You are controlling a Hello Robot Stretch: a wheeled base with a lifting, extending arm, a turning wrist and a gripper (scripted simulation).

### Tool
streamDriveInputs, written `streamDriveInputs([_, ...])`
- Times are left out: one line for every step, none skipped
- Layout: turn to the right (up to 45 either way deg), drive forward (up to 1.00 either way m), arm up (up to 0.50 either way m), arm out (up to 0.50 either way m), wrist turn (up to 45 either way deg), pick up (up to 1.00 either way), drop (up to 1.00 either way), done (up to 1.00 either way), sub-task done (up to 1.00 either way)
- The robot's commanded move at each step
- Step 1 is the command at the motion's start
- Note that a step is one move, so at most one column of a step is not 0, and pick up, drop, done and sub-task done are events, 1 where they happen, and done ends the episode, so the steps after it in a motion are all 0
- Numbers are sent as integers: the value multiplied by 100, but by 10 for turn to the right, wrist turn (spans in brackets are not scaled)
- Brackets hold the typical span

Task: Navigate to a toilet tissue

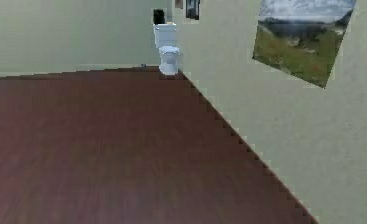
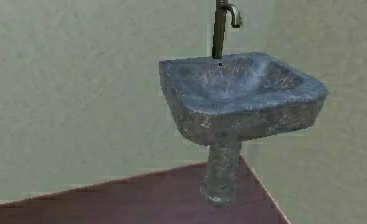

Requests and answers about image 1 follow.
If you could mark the white toilet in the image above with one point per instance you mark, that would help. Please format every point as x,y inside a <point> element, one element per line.
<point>167,46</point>

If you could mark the small black box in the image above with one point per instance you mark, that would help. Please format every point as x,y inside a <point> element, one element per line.
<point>158,16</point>

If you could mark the dark framed picture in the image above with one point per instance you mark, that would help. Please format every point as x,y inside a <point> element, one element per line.
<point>192,8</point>

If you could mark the small brown framed picture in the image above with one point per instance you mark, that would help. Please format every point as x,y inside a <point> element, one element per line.
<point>179,3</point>

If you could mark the landscape picture on wall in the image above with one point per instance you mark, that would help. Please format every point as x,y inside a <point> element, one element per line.
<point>299,43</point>

